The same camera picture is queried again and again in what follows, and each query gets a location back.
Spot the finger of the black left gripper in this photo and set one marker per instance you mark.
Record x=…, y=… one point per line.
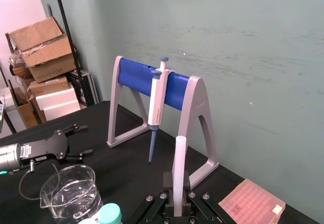
x=81, y=155
x=76, y=128

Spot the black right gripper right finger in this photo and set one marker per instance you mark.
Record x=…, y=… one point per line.
x=186, y=182

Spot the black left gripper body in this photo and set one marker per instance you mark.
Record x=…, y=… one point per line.
x=50, y=145

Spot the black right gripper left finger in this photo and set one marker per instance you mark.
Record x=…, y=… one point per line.
x=168, y=181

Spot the white stirring rod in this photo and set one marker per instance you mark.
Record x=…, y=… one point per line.
x=179, y=163

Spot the white box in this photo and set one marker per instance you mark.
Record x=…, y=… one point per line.
x=59, y=104

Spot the clear glass beaker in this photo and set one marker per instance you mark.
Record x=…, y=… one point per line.
x=73, y=193

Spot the black equipment case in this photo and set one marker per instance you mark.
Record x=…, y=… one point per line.
x=84, y=90

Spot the low open cardboard box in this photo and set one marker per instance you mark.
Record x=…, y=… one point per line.
x=27, y=112

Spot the black table cloth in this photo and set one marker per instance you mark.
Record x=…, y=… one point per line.
x=126, y=171

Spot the small flat cardboard box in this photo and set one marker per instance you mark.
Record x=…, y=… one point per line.
x=48, y=86

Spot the bottle with teal cap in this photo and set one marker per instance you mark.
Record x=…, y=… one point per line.
x=109, y=212

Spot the closed brown cardboard box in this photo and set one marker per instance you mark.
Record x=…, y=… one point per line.
x=54, y=68

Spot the pink pipette tip box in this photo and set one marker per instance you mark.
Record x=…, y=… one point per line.
x=250, y=201

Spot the grey and blue pipette stand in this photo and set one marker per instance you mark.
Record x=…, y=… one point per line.
x=195, y=102

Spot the white and blue pipette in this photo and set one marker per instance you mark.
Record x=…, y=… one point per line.
x=157, y=100

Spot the large open cardboard box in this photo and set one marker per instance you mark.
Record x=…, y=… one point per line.
x=40, y=40

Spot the black metal pole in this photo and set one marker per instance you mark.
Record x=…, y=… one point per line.
x=66, y=24

